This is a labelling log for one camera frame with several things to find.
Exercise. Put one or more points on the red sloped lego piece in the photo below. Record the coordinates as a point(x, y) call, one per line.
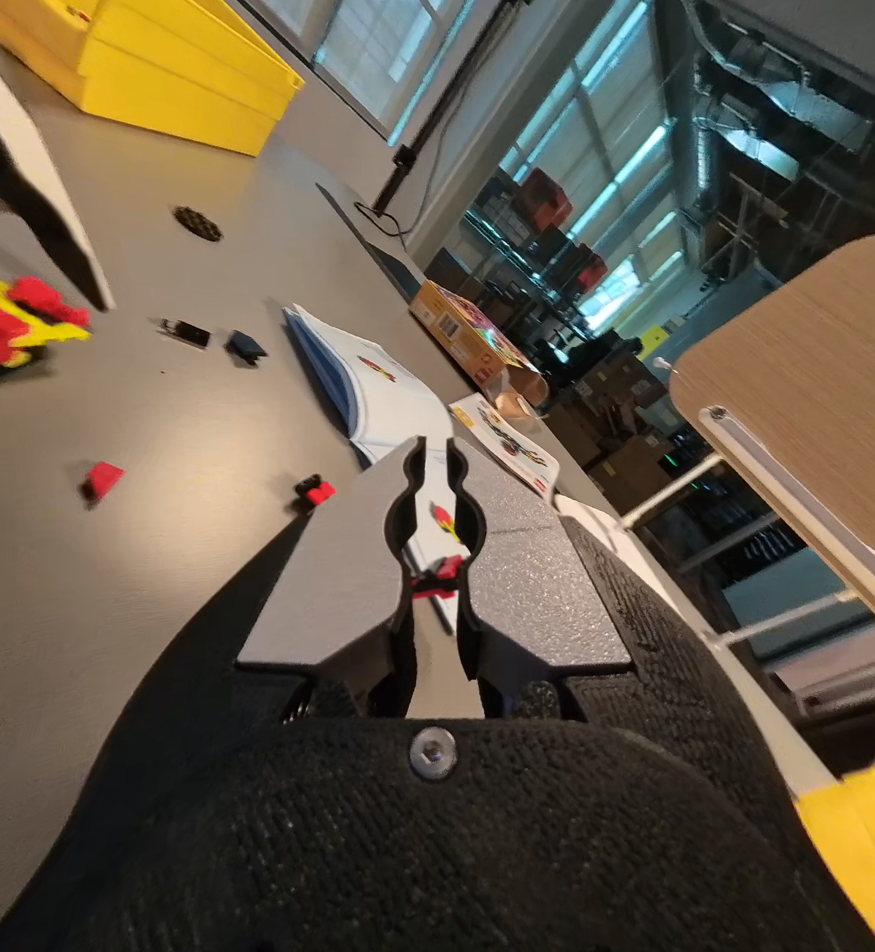
point(104, 476)

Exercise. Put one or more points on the wooden book stand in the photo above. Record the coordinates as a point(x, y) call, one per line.
point(817, 335)

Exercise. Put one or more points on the yellow plastic bin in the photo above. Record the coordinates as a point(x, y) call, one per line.
point(869, 855)
point(169, 119)
point(184, 44)

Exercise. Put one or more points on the orange lego box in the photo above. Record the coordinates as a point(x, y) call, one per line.
point(452, 320)

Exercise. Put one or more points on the small white instruction leaflet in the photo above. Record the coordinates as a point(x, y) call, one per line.
point(504, 446)

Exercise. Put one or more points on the flat black lego piece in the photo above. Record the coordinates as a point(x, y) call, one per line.
point(192, 335)

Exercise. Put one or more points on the round black lego piece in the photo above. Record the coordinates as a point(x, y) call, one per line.
point(198, 223)

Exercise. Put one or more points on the storage shelf with bins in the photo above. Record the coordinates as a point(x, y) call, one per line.
point(549, 201)

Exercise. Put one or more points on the small red black lego piece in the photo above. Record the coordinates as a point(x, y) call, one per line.
point(445, 569)
point(318, 491)

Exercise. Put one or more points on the pile of cardboard boxes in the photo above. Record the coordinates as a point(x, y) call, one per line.
point(616, 446)

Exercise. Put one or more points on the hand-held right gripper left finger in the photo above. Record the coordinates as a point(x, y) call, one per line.
point(326, 580)

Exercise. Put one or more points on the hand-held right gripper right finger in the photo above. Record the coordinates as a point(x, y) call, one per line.
point(549, 587)

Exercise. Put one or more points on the dark sloped lego piece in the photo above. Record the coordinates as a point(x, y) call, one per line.
point(244, 343)

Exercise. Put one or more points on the metal ventilation duct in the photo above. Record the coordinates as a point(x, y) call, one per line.
point(705, 156)

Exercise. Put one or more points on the open lego instruction booklet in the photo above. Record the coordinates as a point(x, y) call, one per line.
point(378, 394)

